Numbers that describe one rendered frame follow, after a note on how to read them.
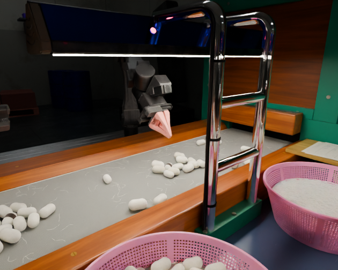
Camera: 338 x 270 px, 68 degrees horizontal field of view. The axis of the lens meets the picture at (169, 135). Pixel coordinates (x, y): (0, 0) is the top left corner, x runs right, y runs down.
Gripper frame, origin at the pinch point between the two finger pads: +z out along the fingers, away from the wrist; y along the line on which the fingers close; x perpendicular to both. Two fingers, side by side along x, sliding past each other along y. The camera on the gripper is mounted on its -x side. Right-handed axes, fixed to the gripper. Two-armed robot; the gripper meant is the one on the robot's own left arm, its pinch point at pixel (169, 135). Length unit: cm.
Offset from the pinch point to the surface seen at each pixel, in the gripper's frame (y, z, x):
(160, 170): -8.6, 9.4, 0.6
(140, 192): -17.8, 13.4, -1.2
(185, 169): -3.1, 12.2, -2.0
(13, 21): 71, -505, 301
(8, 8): 65, -521, 282
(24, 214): -40.1, 8.3, 1.5
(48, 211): -36.6, 9.9, -0.1
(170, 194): -13.1, 17.4, -4.5
